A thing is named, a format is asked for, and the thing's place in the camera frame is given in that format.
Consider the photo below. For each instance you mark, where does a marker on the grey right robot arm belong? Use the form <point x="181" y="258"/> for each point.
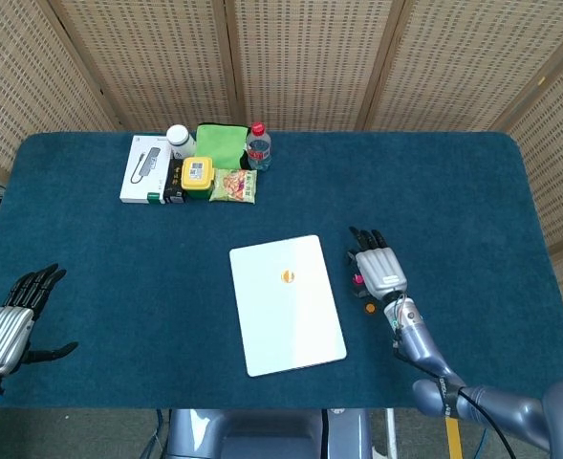
<point x="424" y="349"/>

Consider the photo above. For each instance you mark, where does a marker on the yellow floor tape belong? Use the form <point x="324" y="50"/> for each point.
<point x="453" y="437"/>

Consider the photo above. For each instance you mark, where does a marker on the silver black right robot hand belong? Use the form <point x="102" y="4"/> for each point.
<point x="381" y="272"/>

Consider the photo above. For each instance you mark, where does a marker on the orange disc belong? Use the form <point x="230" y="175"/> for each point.
<point x="287" y="276"/>
<point x="370" y="308"/>

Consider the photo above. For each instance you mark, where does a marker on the green container yellow lid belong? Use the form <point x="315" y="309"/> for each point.
<point x="197" y="172"/>

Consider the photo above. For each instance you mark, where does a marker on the dark blue table mat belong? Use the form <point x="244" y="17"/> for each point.
<point x="94" y="248"/>

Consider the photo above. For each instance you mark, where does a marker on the white adapter product box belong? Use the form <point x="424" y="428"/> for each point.
<point x="142" y="177"/>

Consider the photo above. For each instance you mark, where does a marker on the white table leg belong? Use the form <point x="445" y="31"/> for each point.
<point x="391" y="432"/>

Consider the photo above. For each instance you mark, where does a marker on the clear bottle red cap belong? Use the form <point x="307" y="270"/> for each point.
<point x="258" y="150"/>

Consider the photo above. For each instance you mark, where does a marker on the green snack bag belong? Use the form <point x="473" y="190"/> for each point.
<point x="233" y="186"/>

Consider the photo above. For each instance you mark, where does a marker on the small black box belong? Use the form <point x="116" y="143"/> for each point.
<point x="173" y="184"/>

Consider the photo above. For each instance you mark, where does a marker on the white rectangular board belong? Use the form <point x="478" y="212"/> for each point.
<point x="290" y="334"/>

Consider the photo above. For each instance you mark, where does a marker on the white round jar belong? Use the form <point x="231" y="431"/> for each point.
<point x="178" y="136"/>

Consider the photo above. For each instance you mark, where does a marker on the woven folding screen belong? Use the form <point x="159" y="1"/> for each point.
<point x="309" y="57"/>

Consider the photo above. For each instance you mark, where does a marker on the pink disc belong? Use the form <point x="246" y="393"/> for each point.
<point x="357" y="278"/>

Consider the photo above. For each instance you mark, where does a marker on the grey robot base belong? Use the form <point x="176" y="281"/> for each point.
<point x="262" y="435"/>

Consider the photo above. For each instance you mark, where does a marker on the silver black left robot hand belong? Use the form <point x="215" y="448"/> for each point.
<point x="4" y="330"/>

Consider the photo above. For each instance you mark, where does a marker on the green folded cloth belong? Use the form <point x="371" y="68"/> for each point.
<point x="219" y="143"/>

